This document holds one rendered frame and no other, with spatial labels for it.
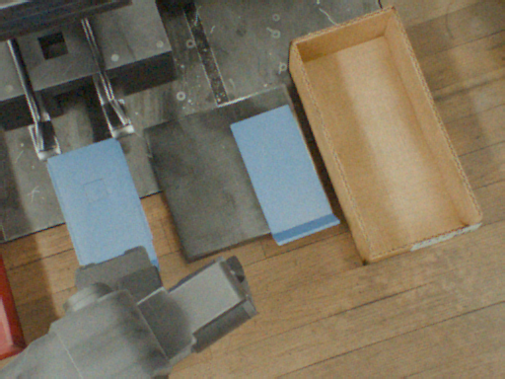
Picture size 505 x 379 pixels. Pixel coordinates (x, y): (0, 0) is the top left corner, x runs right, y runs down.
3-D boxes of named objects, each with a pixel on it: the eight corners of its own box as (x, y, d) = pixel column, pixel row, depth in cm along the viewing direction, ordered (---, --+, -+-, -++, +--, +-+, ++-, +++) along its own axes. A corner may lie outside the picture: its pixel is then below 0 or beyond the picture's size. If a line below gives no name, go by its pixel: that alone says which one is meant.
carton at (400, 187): (363, 267, 106) (371, 254, 98) (287, 69, 112) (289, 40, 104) (474, 231, 107) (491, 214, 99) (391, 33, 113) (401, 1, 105)
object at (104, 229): (94, 300, 95) (89, 296, 92) (47, 160, 99) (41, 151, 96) (163, 275, 96) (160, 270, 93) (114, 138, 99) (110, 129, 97)
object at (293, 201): (278, 251, 103) (278, 245, 101) (230, 125, 107) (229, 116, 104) (337, 229, 104) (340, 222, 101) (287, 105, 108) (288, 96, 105)
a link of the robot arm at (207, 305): (214, 242, 82) (192, 217, 70) (267, 328, 80) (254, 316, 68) (97, 318, 81) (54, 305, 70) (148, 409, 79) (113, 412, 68)
